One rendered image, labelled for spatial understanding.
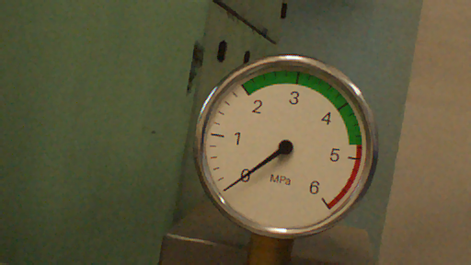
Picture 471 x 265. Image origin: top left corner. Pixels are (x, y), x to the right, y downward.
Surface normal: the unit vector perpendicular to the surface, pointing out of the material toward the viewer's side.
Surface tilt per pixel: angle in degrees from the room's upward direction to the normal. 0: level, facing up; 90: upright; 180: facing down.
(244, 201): 90
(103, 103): 90
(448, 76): 90
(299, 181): 90
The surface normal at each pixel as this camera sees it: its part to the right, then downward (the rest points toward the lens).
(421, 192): -0.18, 0.03
